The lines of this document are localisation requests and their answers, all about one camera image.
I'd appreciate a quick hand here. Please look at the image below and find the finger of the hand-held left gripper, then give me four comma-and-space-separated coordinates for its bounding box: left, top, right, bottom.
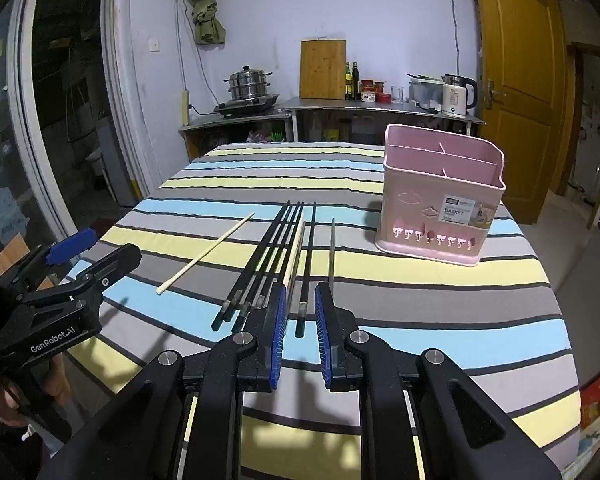
72, 243, 142, 307
0, 228, 97, 294

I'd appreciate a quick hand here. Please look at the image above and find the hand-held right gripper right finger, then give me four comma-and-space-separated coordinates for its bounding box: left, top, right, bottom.
314, 281, 563, 480

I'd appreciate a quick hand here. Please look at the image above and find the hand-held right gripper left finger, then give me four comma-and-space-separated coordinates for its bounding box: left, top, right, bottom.
50, 284, 287, 480

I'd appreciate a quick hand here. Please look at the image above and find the thin grey metal utensil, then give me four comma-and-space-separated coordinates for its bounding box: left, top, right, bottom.
329, 217, 337, 293

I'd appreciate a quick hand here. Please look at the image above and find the wooden chopstick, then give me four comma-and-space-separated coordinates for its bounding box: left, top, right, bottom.
280, 209, 307, 291
156, 211, 256, 295

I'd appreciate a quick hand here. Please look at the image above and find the pink utensil basket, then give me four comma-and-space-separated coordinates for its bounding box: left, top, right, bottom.
375, 124, 507, 267

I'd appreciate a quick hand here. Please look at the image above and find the striped tablecloth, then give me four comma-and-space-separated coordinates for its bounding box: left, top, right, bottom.
62, 142, 581, 480

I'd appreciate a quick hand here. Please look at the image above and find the glass sliding door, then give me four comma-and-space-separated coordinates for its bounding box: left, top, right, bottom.
0, 0, 153, 261

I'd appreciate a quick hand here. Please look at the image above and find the low steel kitchen table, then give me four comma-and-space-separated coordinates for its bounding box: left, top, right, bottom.
179, 110, 295, 161

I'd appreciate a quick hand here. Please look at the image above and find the black induction cooker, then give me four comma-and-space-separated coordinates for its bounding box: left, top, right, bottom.
214, 92, 281, 118

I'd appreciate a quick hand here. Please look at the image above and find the steel steamer pot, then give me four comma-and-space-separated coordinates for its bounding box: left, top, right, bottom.
224, 65, 271, 101

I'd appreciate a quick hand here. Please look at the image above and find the tall steel kitchen table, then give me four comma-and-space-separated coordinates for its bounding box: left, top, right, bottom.
275, 96, 487, 143

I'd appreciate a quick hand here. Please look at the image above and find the green hanging cloth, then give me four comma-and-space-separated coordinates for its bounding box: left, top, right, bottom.
180, 0, 227, 46

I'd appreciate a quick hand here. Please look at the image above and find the grey dish rack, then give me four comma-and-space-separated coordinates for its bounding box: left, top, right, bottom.
407, 74, 445, 106

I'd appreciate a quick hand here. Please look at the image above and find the wooden cutting board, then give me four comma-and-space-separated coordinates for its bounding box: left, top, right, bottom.
300, 38, 348, 101

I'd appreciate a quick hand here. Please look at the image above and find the white electric kettle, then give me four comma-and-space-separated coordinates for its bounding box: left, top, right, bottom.
441, 74, 478, 117

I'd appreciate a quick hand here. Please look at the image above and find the yellow wooden door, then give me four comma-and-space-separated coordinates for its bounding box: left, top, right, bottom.
472, 0, 567, 226

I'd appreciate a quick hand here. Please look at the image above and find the metal door handle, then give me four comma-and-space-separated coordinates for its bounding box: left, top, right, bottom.
485, 80, 508, 108

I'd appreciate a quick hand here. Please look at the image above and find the black wall cable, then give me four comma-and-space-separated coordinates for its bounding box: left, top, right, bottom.
441, 0, 463, 77

